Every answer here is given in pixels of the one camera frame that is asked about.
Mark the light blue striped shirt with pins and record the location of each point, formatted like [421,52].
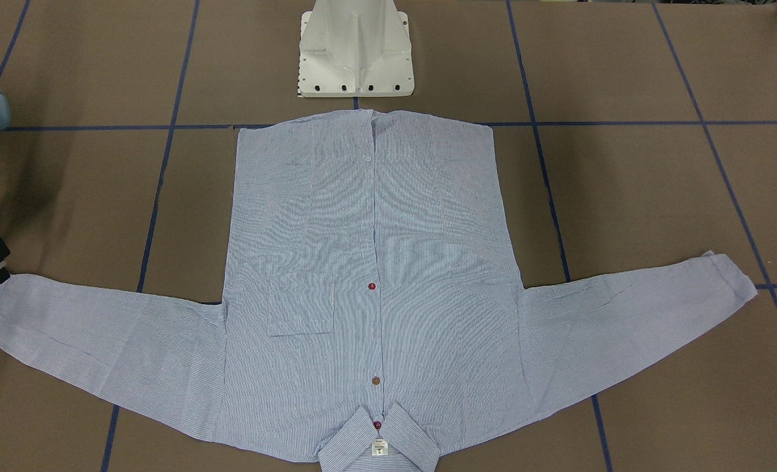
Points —
[373,315]

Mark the white central pedestal column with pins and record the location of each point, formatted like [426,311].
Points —
[355,49]

